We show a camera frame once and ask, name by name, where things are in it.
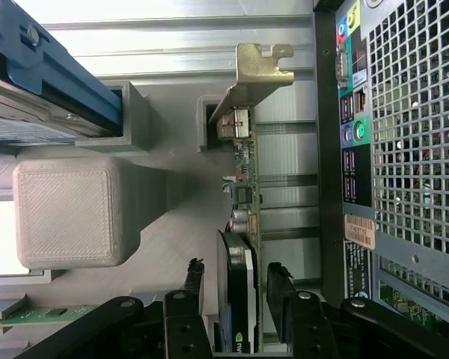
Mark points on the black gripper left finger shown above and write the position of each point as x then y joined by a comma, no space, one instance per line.
189,325

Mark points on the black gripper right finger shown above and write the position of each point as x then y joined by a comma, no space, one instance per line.
307,325

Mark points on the peach barcode sticker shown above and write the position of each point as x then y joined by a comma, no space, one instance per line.
360,232

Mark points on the gray printed parts rack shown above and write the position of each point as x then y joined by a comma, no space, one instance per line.
67,209

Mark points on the dark gray PC case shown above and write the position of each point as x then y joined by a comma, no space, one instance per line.
325,149

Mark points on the silver CPU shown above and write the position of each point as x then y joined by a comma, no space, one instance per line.
3,306

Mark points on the hard disk with blue rails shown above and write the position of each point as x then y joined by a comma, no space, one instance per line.
41,110

